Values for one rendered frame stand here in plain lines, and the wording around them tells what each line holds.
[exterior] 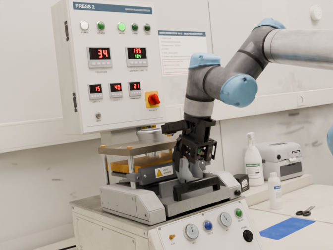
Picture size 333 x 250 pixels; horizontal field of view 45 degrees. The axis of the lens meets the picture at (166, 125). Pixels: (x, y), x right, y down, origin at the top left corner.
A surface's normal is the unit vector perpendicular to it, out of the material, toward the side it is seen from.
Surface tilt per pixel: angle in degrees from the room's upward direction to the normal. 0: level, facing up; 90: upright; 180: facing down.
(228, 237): 65
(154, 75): 90
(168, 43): 90
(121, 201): 90
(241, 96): 110
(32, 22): 90
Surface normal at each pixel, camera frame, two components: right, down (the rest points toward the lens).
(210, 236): 0.50, -0.44
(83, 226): -0.79, 0.11
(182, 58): 0.61, -0.02
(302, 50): -0.90, 0.15
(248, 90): 0.55, 0.33
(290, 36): -0.72, -0.51
